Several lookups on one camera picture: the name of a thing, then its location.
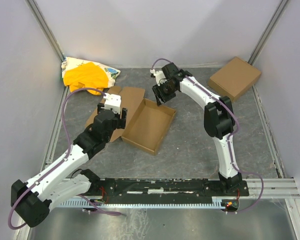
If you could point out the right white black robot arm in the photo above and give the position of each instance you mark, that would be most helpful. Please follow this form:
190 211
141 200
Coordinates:
218 121

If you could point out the white patterned cloth bag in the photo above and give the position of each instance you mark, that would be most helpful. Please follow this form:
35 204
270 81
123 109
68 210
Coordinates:
72 62

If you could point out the closed brown cardboard box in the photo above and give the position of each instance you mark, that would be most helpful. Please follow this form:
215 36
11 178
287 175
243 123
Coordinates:
234 79

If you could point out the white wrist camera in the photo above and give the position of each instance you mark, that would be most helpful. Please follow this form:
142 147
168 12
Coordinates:
157 74
112 102

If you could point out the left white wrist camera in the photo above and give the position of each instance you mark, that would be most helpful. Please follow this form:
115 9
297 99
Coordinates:
112 102

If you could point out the aluminium corner post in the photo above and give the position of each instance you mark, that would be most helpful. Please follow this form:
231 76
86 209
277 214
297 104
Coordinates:
279 11
37 13

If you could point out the right aluminium corner post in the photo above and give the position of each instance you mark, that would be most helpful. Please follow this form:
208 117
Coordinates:
279 11

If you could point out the aluminium frame rail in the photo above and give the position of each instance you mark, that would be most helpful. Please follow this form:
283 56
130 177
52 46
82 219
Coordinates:
273 188

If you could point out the left aluminium corner post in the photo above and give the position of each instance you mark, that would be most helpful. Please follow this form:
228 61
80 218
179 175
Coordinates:
37 13

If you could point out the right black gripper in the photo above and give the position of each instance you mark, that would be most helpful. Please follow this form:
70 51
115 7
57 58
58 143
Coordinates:
162 92

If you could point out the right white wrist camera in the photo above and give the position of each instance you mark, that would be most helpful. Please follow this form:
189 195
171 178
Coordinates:
157 74

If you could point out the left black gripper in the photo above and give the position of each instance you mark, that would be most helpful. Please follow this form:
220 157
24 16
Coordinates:
120 118

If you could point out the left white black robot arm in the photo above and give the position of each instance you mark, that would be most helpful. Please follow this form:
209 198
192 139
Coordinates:
35 198

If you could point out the yellow cloth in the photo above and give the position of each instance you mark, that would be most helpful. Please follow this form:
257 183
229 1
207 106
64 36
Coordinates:
87 75

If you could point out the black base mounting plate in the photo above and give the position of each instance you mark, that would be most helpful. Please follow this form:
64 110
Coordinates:
164 191

